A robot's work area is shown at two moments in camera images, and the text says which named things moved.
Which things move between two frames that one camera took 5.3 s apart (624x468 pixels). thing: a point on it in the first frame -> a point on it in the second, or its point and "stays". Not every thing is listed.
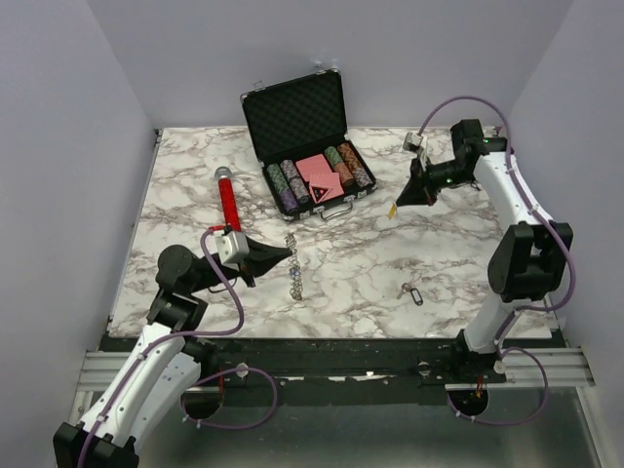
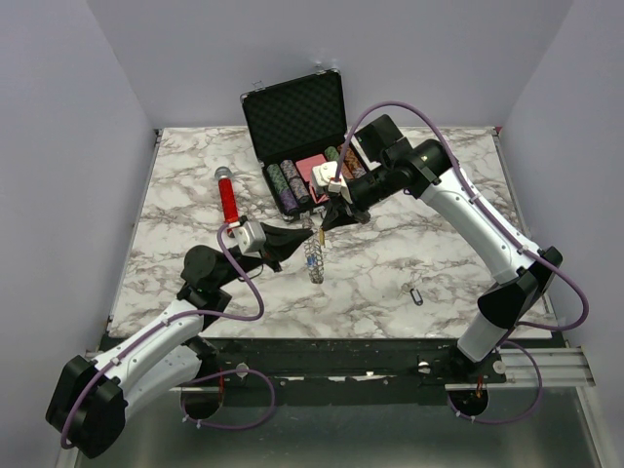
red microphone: x=228 y=199 stays
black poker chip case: x=299 y=130 stays
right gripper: x=419 y=190 -> x=339 y=212
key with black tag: x=406 y=288 stays
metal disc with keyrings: x=294 y=269 -> x=315 y=256
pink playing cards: x=325 y=184 stays
